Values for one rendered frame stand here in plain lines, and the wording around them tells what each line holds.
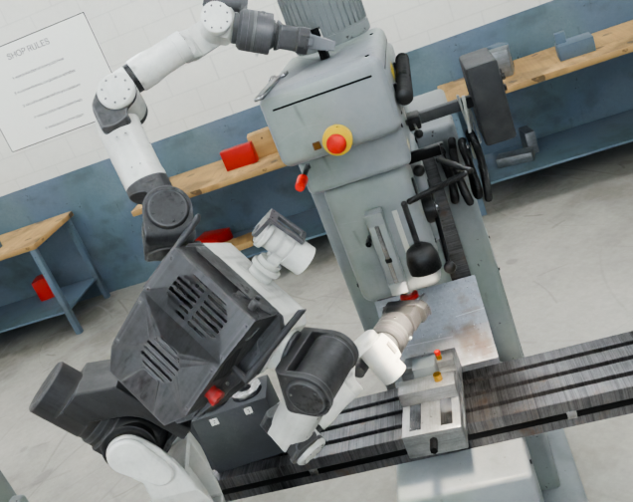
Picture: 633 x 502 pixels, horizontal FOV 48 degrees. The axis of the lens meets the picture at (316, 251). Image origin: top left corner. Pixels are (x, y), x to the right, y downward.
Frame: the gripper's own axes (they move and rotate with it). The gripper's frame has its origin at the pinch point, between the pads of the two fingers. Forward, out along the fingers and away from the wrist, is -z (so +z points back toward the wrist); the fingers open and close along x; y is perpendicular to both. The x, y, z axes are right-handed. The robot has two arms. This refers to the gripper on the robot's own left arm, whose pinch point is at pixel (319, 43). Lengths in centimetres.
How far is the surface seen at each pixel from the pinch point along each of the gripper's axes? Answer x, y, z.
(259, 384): -10, -92, 0
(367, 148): 13.0, -19.4, -12.2
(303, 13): -16.7, 5.5, 2.9
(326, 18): -14.9, 5.3, -2.7
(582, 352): 2, -67, -84
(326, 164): 10.7, -24.6, -4.5
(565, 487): -30, -133, -114
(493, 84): -11.4, -3.0, -46.1
